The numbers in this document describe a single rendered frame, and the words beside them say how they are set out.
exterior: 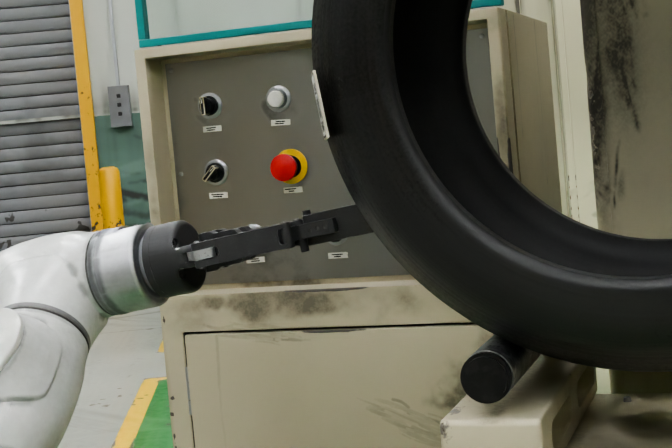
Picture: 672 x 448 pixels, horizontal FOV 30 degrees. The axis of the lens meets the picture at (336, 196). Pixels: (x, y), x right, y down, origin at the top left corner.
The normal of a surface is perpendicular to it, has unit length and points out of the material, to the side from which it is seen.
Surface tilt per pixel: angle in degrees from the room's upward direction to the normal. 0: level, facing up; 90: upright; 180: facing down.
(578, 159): 90
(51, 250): 44
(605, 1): 90
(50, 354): 69
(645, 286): 101
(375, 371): 90
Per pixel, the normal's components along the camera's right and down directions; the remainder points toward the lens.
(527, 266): -0.38, 0.25
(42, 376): 0.78, -0.33
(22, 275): -0.40, -0.64
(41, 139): 0.06, 0.05
